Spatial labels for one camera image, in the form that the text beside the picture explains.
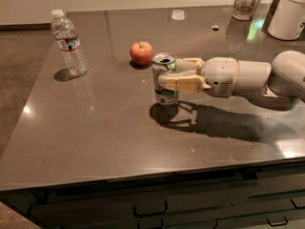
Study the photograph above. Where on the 7up soda can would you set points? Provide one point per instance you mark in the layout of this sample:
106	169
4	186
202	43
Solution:
164	62

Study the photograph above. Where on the white paper cup with lid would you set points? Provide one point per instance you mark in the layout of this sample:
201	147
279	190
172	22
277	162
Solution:
288	20

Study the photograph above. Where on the red apple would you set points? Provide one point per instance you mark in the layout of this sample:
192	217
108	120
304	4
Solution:
141	53

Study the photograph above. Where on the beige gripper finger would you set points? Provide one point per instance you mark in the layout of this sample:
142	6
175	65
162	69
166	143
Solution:
189	84
190	64

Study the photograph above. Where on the dark flat object behind cup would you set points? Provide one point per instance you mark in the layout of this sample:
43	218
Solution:
270	14

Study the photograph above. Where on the clear plastic water bottle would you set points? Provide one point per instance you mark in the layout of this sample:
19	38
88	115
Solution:
69	44

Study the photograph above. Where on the white bottle cap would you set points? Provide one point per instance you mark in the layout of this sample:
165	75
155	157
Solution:
178	15

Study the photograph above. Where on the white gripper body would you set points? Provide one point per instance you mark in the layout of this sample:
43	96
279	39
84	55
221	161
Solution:
219	75

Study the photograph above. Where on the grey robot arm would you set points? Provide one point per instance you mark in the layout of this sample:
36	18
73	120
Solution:
278	85

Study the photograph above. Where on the dark drawer cabinet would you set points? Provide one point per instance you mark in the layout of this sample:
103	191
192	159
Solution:
269	195

